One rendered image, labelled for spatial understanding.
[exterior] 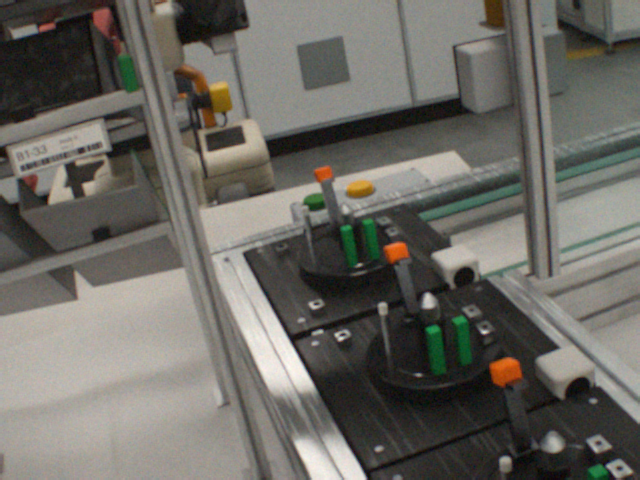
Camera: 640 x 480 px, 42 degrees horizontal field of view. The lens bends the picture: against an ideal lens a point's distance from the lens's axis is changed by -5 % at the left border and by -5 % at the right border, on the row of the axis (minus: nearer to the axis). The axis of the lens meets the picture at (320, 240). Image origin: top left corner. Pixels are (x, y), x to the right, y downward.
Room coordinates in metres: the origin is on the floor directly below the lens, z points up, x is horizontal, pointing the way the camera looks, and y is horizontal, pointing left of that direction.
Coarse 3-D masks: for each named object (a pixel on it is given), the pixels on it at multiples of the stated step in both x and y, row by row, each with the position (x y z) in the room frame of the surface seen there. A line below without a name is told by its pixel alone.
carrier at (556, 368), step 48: (480, 288) 0.85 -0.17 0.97; (384, 336) 0.69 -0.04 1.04; (432, 336) 0.68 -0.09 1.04; (480, 336) 0.72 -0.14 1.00; (528, 336) 0.74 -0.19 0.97; (336, 384) 0.73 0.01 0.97; (384, 384) 0.69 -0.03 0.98; (432, 384) 0.67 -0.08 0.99; (480, 384) 0.67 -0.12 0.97; (528, 384) 0.66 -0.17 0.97; (576, 384) 0.63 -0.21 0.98; (384, 432) 0.64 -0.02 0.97; (432, 432) 0.62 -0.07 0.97; (480, 432) 0.61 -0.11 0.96
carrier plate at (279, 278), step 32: (416, 224) 1.05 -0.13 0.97; (256, 256) 1.05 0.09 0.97; (288, 256) 1.03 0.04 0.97; (416, 256) 0.96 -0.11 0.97; (288, 288) 0.94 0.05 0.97; (320, 288) 0.93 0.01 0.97; (384, 288) 0.90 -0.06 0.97; (416, 288) 0.88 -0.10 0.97; (448, 288) 0.88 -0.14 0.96; (288, 320) 0.87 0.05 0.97; (320, 320) 0.86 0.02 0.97; (352, 320) 0.85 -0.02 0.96
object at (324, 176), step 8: (320, 168) 1.06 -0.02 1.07; (328, 168) 1.05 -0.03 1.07; (320, 176) 1.04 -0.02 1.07; (328, 176) 1.05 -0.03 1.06; (320, 184) 1.05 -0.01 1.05; (328, 184) 1.05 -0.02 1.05; (328, 192) 1.04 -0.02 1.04; (328, 200) 1.04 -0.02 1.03; (336, 200) 1.04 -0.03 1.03; (328, 208) 1.03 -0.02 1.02; (336, 208) 1.03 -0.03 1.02; (336, 216) 1.03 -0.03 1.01
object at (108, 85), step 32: (64, 32) 0.78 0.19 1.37; (96, 32) 0.80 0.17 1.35; (0, 64) 0.77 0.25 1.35; (32, 64) 0.77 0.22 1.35; (64, 64) 0.76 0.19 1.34; (96, 64) 0.76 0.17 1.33; (0, 96) 0.76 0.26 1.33; (32, 96) 0.75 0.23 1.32; (64, 96) 0.75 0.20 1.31; (96, 96) 0.75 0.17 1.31; (64, 128) 0.85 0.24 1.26
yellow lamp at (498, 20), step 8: (488, 0) 0.90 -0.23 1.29; (496, 0) 0.89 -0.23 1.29; (488, 8) 0.90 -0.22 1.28; (496, 8) 0.89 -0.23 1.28; (488, 16) 0.90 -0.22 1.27; (496, 16) 0.89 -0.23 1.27; (504, 16) 0.88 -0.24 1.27; (488, 24) 0.90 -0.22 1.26; (496, 24) 0.89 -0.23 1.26; (504, 24) 0.88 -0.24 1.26
